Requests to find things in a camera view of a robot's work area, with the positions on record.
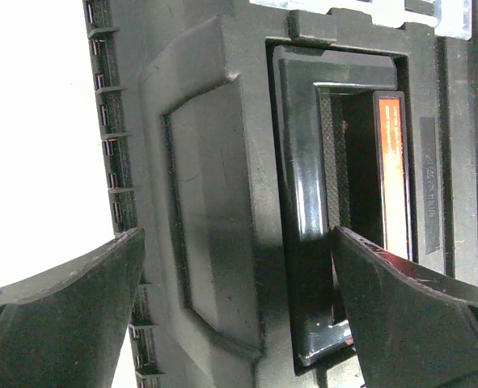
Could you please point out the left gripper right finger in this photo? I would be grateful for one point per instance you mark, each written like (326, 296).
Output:
(411, 326)

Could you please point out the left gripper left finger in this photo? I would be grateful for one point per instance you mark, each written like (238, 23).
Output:
(65, 327)

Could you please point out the black plastic toolbox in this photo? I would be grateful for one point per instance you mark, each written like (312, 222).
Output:
(239, 134)

